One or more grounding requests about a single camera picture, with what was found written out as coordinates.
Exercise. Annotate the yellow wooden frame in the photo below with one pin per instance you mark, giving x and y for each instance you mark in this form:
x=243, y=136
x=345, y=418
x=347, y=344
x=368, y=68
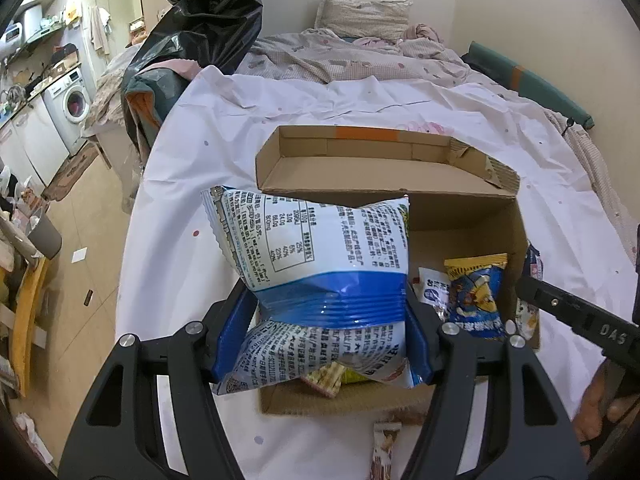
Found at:
x=27, y=320

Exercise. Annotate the yellow and blue snack bag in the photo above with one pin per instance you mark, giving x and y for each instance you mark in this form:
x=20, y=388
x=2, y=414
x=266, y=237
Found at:
x=475, y=295

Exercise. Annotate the cloth covered side table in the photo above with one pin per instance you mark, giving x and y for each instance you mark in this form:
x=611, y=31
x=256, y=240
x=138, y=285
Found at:
x=110, y=110

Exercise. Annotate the white paper sheet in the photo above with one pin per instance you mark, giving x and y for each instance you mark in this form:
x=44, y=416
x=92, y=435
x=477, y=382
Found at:
x=80, y=255

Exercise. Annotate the beige printed snack packet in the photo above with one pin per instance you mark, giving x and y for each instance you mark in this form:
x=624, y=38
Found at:
x=385, y=445

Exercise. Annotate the grey bin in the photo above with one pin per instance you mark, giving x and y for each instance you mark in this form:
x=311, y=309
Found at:
x=47, y=237

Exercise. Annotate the black plastic bag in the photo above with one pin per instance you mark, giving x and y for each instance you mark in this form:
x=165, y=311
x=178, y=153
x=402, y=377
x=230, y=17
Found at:
x=200, y=10

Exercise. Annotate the blue and white snack bag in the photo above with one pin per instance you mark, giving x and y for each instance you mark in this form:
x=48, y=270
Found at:
x=320, y=260

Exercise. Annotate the small dark object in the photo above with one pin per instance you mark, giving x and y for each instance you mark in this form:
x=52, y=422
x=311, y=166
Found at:
x=87, y=298

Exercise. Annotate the teal and orange cushion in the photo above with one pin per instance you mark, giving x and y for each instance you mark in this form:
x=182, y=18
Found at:
x=150, y=105

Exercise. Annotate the floral pillow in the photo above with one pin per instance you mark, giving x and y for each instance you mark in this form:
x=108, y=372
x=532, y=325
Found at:
x=360, y=15

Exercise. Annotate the teal headboard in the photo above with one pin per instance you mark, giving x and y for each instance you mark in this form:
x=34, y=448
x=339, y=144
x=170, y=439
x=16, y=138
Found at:
x=545, y=90

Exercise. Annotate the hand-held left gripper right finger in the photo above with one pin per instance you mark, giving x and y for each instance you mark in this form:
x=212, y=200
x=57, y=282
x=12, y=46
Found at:
x=417, y=350

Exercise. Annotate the person's right hand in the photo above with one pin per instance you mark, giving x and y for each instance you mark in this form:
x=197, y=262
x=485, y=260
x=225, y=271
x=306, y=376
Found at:
x=595, y=405

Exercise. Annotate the hanging white towel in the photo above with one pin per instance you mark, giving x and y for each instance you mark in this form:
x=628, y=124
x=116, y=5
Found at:
x=100, y=30

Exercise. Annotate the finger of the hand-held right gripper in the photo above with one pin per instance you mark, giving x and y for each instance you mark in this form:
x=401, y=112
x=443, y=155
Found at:
x=565, y=310

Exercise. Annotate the small white snack packet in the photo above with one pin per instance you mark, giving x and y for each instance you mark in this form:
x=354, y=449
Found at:
x=432, y=287

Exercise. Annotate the brown cardboard box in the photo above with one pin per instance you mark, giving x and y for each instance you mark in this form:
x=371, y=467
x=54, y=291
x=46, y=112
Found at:
x=375, y=175

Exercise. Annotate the white cabinet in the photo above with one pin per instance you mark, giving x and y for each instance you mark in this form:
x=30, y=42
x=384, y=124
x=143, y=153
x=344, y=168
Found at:
x=30, y=140

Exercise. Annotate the white washing machine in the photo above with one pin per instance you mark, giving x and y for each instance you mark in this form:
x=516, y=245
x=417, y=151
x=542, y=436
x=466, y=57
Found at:
x=70, y=105

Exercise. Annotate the striped beige snack packet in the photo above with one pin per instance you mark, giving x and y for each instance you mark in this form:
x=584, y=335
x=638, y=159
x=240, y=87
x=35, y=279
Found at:
x=325, y=380

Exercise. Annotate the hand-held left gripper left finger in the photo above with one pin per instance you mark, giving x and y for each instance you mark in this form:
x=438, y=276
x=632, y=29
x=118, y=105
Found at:
x=235, y=330

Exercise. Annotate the brown floor mat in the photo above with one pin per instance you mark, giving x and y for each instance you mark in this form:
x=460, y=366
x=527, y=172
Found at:
x=70, y=175

